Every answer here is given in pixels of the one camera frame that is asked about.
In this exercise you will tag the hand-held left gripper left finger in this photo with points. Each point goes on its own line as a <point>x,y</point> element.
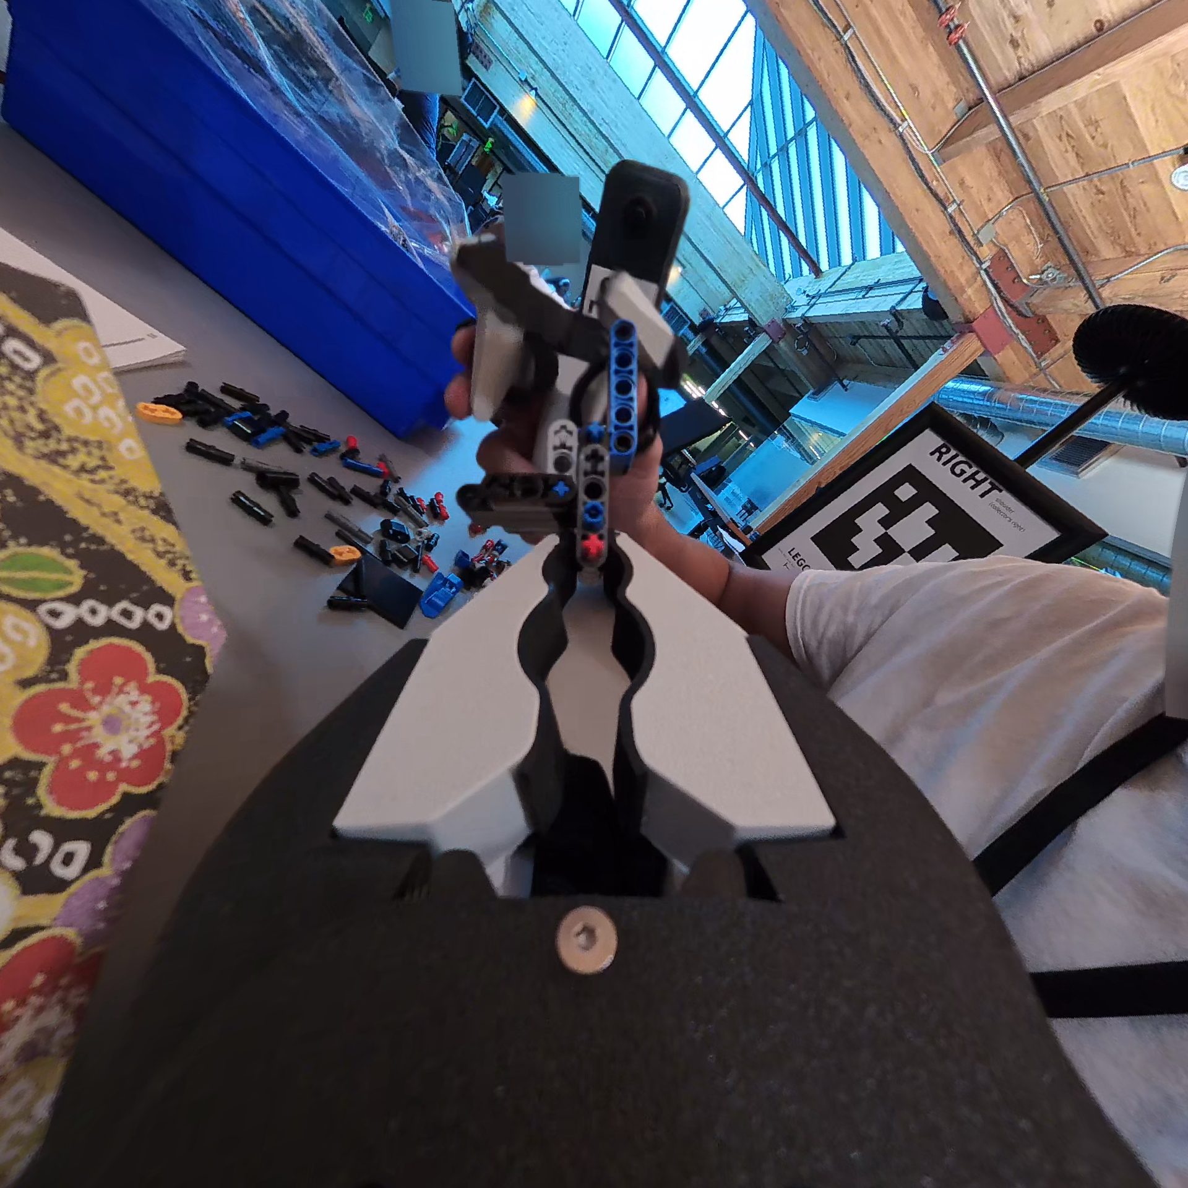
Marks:
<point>435,732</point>

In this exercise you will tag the pile of lego pieces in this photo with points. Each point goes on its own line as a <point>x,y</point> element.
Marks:
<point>305,482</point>

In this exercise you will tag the person in white shirt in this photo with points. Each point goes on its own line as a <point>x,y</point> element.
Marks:
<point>974,695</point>

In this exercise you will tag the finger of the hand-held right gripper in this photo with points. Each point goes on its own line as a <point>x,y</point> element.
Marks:
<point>641,311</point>
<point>500,357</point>

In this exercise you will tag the black framed marker sign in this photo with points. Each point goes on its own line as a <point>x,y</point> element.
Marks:
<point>928,519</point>

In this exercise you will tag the white instruction booklet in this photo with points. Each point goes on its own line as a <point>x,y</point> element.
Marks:
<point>112,315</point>

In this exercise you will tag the blue curved lego part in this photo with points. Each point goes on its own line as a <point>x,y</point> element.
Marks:
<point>438,595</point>

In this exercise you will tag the blue and grey lego assembly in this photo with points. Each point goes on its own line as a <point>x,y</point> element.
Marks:
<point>594,472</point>

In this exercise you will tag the person's right hand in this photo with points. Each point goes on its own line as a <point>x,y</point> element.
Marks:
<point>641,500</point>

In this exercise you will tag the clear plastic film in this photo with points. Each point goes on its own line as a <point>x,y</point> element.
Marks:
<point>352,111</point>

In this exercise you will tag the black flat lego panel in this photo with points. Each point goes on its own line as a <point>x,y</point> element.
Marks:
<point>380,594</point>

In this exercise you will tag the silver ventilation duct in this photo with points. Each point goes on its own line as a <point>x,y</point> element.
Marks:
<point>1003,408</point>

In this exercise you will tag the floral patterned cloth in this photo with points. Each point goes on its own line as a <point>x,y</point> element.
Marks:
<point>92,557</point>

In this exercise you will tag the blue plastic bin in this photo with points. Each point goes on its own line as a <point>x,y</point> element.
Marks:
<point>232,203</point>

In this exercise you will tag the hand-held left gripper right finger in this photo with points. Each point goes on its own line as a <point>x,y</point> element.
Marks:
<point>724,732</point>

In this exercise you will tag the black fuzzy boom microphone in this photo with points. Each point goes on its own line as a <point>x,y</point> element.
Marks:
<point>1131,357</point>

